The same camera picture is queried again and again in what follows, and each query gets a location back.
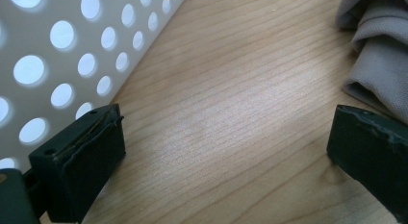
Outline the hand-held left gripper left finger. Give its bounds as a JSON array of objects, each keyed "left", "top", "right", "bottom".
[{"left": 28, "top": 103, "right": 127, "bottom": 224}]

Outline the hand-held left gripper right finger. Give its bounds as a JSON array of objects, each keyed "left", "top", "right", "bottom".
[{"left": 326, "top": 104, "right": 408, "bottom": 224}]

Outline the grey cloth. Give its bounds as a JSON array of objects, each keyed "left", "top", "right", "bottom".
[{"left": 335, "top": 0, "right": 408, "bottom": 124}]

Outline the white perforated basket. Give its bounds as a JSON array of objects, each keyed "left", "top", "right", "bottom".
[{"left": 0, "top": 0, "right": 191, "bottom": 171}]

